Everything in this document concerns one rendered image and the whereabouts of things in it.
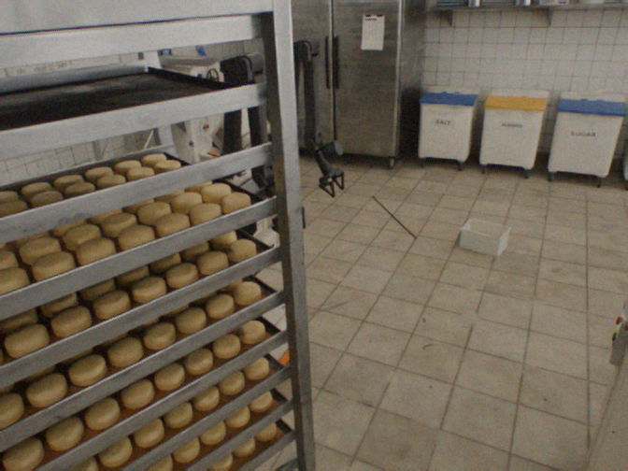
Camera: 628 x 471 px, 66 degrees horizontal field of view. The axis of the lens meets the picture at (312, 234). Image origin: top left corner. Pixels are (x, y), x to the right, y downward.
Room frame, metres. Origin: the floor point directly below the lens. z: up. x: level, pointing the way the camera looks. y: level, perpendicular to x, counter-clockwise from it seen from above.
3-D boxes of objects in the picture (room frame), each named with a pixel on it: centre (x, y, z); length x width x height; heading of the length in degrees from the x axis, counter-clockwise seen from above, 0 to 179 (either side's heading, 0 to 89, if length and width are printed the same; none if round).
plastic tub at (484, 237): (3.16, -1.29, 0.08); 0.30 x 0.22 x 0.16; 51
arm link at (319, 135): (2.03, -0.02, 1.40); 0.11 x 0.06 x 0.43; 152
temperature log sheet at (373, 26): (4.92, -0.65, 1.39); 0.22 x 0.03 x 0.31; 62
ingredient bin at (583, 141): (4.50, -2.66, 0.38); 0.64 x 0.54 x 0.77; 152
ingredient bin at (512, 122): (4.80, -2.09, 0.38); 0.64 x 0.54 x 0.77; 153
